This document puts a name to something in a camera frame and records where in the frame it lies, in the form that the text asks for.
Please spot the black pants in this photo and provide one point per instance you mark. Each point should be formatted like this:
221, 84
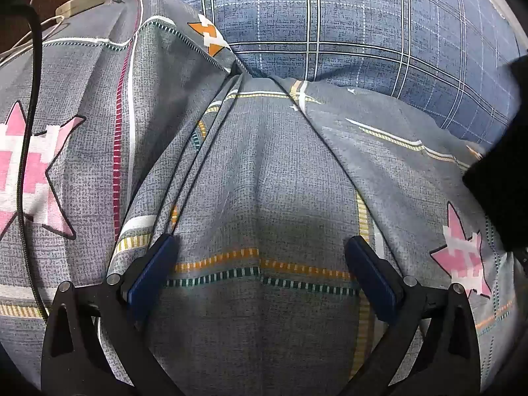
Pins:
504, 173

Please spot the beige power strip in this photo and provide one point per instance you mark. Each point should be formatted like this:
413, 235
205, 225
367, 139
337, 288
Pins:
82, 4

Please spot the blue plaid pillow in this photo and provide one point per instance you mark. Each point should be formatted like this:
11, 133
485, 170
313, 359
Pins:
350, 29

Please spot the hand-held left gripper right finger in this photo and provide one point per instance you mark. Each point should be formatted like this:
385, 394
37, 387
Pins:
372, 278

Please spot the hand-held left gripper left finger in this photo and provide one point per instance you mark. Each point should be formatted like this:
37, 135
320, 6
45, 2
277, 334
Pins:
153, 270

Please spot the grey star printed bed sheet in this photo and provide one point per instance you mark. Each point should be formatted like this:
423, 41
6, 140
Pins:
264, 165

